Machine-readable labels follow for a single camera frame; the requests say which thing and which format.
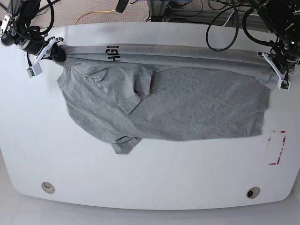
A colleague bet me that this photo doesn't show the table cable grommet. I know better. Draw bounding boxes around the table cable grommet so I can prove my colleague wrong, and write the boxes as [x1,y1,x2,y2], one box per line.
[41,182,55,194]
[246,187,261,199]

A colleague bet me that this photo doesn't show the left table cable grommet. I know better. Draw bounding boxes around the left table cable grommet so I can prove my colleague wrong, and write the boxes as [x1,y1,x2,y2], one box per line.
[41,182,55,194]

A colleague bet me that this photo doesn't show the red tape rectangle marker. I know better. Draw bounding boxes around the red tape rectangle marker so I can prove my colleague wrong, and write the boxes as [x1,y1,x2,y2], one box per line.
[265,130,286,165]

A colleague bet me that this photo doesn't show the wrist camera image-right arm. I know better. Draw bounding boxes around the wrist camera image-right arm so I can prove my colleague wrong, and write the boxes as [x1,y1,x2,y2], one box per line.
[277,80,291,91]

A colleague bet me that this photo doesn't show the wrist camera image-left arm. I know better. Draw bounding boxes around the wrist camera image-left arm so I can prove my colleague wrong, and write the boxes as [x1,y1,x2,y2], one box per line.
[27,64,42,78]

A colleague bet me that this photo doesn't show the black cable loop right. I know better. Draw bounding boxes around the black cable loop right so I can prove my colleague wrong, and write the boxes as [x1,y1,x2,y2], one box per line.
[205,0,240,52]

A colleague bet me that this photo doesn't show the black cable loop left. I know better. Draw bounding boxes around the black cable loop left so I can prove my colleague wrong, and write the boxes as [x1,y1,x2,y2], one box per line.
[28,0,54,37]

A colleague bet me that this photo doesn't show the black cable loop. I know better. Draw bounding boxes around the black cable loop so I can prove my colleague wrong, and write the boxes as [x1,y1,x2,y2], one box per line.
[205,0,240,52]
[28,0,54,37]

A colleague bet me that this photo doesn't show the yellow cable on floor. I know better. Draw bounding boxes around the yellow cable on floor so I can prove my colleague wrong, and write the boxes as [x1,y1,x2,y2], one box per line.
[75,9,117,25]

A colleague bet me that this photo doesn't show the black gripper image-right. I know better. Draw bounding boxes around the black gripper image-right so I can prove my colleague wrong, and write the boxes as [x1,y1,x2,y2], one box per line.
[274,45,300,73]

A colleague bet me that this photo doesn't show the right table cable grommet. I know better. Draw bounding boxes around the right table cable grommet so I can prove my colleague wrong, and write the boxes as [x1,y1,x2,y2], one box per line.
[246,187,261,199]

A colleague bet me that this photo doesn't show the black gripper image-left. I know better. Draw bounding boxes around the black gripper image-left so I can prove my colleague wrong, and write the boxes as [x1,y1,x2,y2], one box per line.
[24,40,67,62]

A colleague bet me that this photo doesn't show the black cylinder object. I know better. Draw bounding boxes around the black cylinder object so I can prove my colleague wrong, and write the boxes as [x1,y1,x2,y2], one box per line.
[115,0,129,13]

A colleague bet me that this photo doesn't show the grey T-shirt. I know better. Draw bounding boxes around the grey T-shirt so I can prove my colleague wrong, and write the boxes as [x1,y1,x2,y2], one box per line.
[57,45,278,154]

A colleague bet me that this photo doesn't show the aluminium frame with cables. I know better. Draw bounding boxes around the aluminium frame with cables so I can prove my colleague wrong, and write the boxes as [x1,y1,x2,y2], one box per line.
[146,0,258,27]

